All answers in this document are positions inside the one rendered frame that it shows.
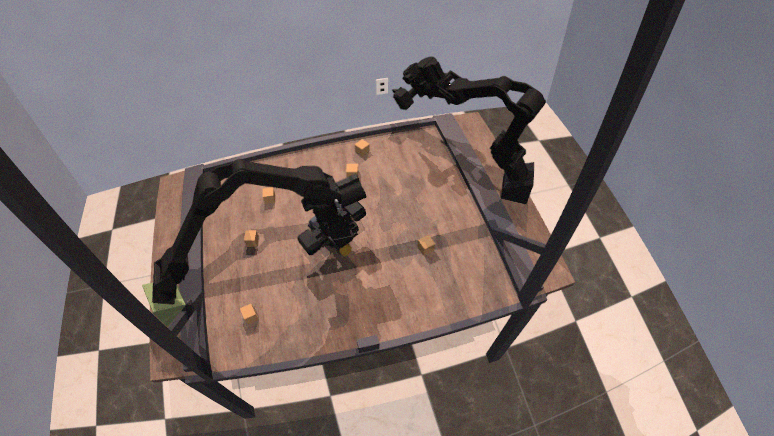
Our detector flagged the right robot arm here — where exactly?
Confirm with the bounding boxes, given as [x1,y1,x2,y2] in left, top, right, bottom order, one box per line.
[403,56,546,185]

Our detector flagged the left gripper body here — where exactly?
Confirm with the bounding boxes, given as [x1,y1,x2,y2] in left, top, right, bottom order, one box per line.
[297,201,366,255]

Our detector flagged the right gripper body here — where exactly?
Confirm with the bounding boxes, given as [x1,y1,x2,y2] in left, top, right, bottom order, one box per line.
[393,81,433,110]

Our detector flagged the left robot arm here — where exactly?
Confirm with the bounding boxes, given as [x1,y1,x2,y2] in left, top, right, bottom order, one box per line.
[152,159,366,304]

